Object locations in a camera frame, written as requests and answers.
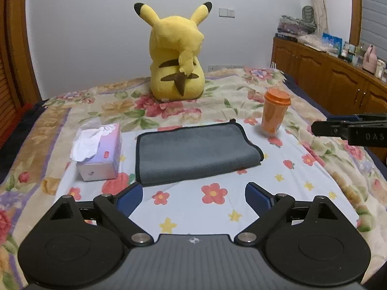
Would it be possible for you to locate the purple and grey towel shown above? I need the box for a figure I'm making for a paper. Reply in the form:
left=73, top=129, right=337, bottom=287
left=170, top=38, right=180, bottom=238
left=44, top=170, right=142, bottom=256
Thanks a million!
left=135, top=119, right=264, bottom=187

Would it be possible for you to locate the white floral sheet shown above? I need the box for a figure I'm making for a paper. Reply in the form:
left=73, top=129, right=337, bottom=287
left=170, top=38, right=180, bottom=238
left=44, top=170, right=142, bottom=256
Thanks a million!
left=54, top=120, right=361, bottom=242

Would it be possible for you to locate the wooden side cabinet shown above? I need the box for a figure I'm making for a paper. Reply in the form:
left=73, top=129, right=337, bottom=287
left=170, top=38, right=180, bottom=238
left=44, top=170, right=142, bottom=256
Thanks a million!
left=272, top=37, right=386, bottom=115

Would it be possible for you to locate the pink tissue box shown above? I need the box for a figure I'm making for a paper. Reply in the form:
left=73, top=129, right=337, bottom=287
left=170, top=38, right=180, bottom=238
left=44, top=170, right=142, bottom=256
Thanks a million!
left=70, top=119, right=121, bottom=182

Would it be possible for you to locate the pink small bag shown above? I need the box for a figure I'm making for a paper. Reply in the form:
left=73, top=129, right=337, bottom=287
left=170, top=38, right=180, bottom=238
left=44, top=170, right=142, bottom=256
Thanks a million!
left=362, top=44, right=378, bottom=74

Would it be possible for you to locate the blue picture card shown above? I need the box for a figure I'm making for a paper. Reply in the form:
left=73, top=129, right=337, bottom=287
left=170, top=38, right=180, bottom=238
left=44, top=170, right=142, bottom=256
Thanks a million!
left=321, top=33, right=342, bottom=55

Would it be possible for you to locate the orange lidded cup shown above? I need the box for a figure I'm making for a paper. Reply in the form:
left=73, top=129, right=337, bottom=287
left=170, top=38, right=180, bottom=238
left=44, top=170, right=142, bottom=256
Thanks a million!
left=260, top=87, right=291, bottom=136

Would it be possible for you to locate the floral bed blanket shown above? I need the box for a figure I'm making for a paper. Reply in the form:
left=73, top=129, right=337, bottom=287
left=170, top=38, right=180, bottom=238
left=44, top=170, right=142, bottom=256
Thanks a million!
left=1, top=68, right=386, bottom=289

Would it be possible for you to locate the stack of books and clutter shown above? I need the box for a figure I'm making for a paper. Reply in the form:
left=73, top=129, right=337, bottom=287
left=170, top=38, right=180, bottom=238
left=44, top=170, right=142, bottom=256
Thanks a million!
left=275, top=15, right=316, bottom=43

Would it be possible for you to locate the yellow Pikachu plush toy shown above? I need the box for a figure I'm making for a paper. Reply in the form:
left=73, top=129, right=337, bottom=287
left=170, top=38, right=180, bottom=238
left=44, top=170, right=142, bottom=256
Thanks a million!
left=134, top=2, right=213, bottom=102

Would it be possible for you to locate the beige tied curtain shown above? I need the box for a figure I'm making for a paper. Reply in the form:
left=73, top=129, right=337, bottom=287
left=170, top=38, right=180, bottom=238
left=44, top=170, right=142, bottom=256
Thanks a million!
left=312, top=0, right=329, bottom=37

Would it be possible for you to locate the wooden slatted wardrobe door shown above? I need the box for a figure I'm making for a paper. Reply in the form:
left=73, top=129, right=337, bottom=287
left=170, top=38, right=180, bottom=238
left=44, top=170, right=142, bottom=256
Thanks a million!
left=1, top=0, right=41, bottom=144

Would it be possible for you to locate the white wall socket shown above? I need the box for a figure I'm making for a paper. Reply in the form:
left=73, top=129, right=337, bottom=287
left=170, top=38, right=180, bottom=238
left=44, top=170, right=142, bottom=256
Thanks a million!
left=207, top=65, right=243, bottom=72

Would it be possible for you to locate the white wall switch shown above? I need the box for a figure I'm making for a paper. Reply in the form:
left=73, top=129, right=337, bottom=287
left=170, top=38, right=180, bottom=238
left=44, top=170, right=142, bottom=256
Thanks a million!
left=218, top=8, right=236, bottom=18

